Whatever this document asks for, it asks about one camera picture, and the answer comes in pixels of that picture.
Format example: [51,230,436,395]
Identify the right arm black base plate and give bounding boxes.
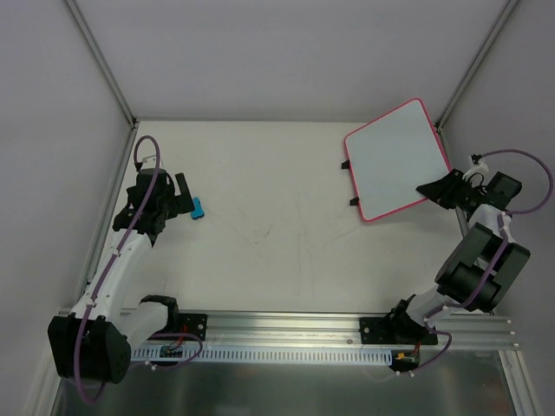
[359,316,438,346]

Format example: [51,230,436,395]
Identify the aluminium mounting rail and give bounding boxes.
[205,311,521,351]

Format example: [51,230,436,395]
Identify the right aluminium corner post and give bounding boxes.
[434,0,521,133]

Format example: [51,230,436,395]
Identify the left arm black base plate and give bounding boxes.
[178,312,208,341]

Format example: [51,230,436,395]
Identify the blue whiteboard eraser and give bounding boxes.
[190,197,205,220]

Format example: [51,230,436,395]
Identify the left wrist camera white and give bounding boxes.
[134,154,165,172]

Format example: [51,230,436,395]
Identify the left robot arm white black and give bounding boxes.
[48,168,194,384]

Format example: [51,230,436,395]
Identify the left aluminium corner post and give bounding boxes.
[62,0,137,128]

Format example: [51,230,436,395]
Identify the white slotted cable duct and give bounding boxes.
[131,344,393,367]

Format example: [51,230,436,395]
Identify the aluminium corner post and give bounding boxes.
[62,0,137,128]
[434,0,521,133]

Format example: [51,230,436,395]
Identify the pink framed whiteboard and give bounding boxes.
[343,98,451,223]

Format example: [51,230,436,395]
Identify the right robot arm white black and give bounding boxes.
[372,169,530,344]

